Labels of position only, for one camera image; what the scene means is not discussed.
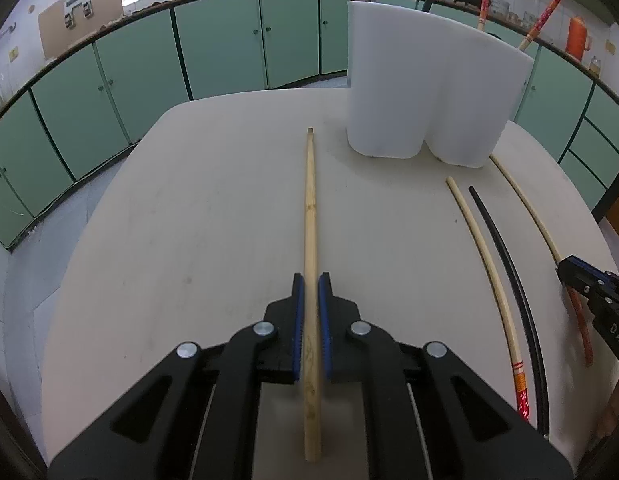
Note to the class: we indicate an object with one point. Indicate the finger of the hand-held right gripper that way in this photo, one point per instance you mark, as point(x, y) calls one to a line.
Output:
point(589, 267)
point(579, 282)

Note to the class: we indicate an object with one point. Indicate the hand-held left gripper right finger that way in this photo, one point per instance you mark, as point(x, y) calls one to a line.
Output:
point(323, 320)

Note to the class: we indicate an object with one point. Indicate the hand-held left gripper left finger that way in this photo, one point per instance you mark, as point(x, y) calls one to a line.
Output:
point(299, 320)

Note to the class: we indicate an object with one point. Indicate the white two-compartment utensil holder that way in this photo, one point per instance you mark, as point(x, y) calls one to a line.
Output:
point(414, 85)

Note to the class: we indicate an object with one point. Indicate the person's right hand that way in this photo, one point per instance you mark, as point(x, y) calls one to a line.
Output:
point(612, 405)

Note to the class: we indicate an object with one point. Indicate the glass bottle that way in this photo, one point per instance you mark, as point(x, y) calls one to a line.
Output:
point(595, 66)

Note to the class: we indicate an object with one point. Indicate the orange thermos flask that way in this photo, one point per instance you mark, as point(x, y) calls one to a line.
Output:
point(577, 37)

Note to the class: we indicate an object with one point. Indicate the green lower kitchen cabinets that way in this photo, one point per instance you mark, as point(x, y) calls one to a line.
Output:
point(139, 75)

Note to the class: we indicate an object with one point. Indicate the brown board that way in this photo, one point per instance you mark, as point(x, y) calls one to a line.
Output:
point(54, 35)

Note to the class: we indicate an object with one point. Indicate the yellow wall socket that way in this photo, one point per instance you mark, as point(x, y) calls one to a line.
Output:
point(13, 54)
point(611, 47)

